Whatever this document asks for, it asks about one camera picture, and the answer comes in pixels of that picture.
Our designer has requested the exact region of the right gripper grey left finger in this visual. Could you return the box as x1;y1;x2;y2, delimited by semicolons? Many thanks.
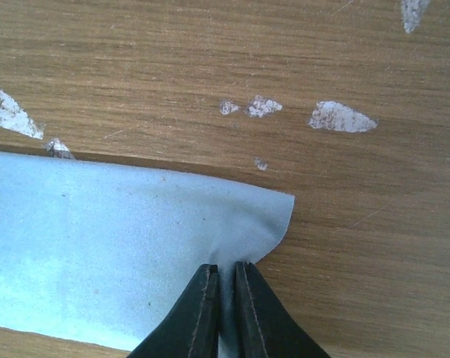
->
128;264;218;358

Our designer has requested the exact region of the light blue cleaning cloth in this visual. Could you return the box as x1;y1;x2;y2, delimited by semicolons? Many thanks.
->
0;152;294;357

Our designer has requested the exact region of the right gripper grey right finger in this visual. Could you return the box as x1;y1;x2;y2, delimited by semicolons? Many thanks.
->
235;262;329;358

